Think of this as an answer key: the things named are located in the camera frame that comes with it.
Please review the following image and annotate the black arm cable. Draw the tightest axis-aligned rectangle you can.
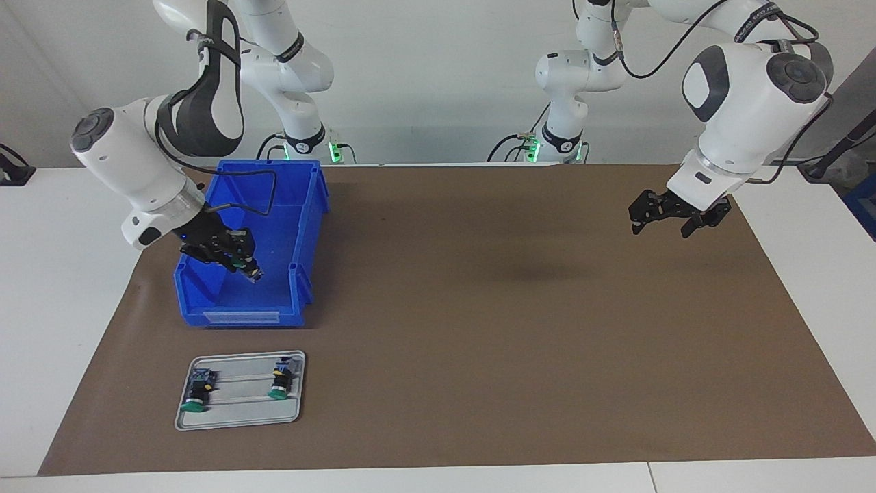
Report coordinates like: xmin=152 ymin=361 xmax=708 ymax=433
xmin=154 ymin=27 xmax=278 ymax=218
xmin=609 ymin=0 xmax=834 ymax=186

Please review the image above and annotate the black stand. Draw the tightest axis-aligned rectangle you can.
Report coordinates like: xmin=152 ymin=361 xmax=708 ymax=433
xmin=797 ymin=110 xmax=876 ymax=182

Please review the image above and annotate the green push button switch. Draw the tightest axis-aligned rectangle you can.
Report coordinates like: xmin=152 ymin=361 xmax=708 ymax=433
xmin=231 ymin=257 xmax=265 ymax=283
xmin=266 ymin=356 xmax=297 ymax=401
xmin=180 ymin=368 xmax=220 ymax=414

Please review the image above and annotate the blue plastic storage bin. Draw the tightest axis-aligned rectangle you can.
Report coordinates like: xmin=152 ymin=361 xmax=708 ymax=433
xmin=173 ymin=159 xmax=331 ymax=328

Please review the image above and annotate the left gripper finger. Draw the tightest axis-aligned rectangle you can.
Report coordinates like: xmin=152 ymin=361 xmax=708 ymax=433
xmin=682 ymin=204 xmax=732 ymax=238
xmin=630 ymin=190 xmax=671 ymax=235

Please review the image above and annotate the grey metal tray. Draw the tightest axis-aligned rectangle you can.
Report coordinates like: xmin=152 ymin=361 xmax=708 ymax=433
xmin=175 ymin=350 xmax=307 ymax=432

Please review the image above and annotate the brown table mat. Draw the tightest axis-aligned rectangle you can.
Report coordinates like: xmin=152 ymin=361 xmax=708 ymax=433
xmin=38 ymin=163 xmax=876 ymax=477

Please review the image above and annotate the black base power cable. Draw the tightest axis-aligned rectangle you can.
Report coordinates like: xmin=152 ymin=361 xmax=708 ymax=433
xmin=255 ymin=132 xmax=292 ymax=164
xmin=487 ymin=132 xmax=541 ymax=164

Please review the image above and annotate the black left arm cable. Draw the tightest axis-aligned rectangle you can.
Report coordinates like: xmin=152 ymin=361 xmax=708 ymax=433
xmin=609 ymin=0 xmax=834 ymax=186

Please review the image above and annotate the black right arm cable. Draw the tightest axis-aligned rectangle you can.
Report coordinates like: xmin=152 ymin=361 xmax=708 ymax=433
xmin=154 ymin=27 xmax=278 ymax=218

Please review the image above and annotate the black table clamp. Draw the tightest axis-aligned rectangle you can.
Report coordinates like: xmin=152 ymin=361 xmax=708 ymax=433
xmin=0 ymin=144 xmax=36 ymax=187

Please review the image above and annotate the blue crate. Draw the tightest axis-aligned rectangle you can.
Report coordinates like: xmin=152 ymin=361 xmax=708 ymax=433
xmin=843 ymin=175 xmax=876 ymax=242

